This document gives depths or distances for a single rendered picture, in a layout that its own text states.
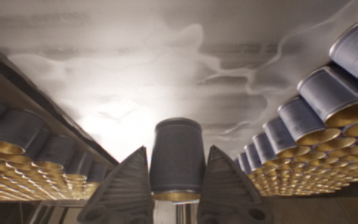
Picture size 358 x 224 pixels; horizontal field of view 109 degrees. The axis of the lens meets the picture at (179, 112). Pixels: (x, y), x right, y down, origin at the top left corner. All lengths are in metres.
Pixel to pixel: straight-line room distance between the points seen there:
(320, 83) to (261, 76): 0.09
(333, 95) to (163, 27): 0.26
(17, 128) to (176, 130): 0.35
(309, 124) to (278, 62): 0.13
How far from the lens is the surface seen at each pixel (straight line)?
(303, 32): 0.27
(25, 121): 0.44
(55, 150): 0.50
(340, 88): 0.30
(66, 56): 0.28
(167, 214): 2.97
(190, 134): 0.15
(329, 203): 3.62
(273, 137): 0.40
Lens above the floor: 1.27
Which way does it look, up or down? 39 degrees down
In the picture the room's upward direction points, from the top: 180 degrees clockwise
